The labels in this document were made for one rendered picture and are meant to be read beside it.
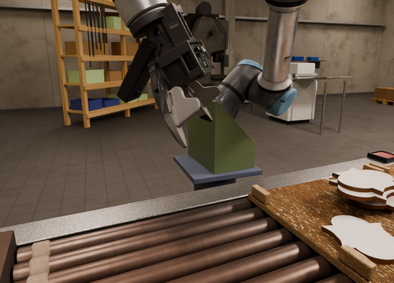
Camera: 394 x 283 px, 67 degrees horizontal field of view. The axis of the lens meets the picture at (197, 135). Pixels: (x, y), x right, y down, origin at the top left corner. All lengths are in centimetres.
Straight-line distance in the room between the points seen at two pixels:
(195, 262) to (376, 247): 32
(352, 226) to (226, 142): 52
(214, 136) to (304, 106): 531
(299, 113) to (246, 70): 514
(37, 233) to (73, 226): 7
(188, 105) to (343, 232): 39
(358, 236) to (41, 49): 815
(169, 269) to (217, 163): 57
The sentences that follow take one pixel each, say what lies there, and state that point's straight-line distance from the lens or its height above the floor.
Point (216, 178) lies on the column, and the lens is 105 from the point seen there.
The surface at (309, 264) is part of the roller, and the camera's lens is 60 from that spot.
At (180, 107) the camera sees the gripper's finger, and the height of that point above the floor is 120.
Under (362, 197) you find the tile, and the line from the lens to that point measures 71.
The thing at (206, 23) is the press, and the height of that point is 212.
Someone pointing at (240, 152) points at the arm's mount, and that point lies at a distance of 109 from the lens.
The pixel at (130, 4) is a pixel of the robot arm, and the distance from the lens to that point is 48.
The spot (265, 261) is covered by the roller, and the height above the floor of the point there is 92.
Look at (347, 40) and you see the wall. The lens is 1191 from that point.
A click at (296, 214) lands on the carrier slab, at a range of 71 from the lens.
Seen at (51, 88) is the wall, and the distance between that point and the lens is 844.
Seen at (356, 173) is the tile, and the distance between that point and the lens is 81.
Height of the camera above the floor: 127
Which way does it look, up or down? 14 degrees down
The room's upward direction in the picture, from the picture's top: straight up
